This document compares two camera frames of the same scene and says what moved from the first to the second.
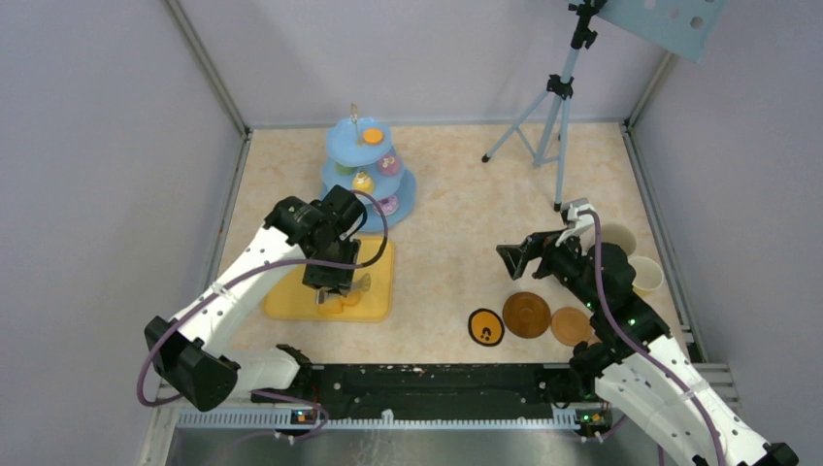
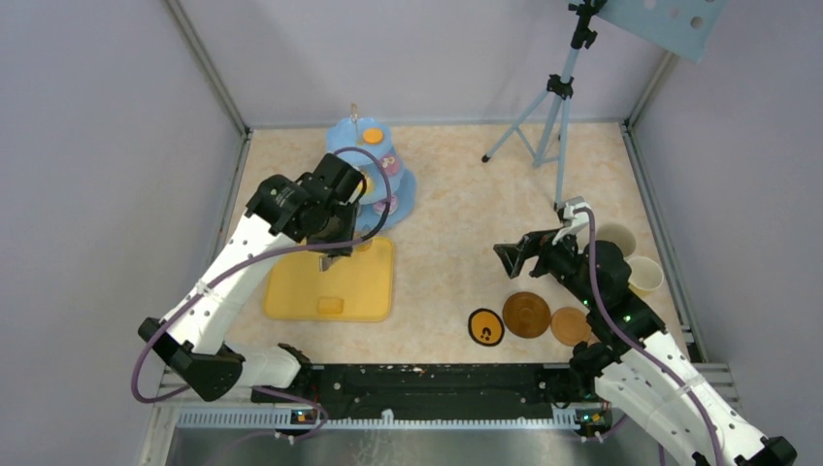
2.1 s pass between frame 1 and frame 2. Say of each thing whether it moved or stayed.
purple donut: stayed
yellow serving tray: stayed
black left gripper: moved
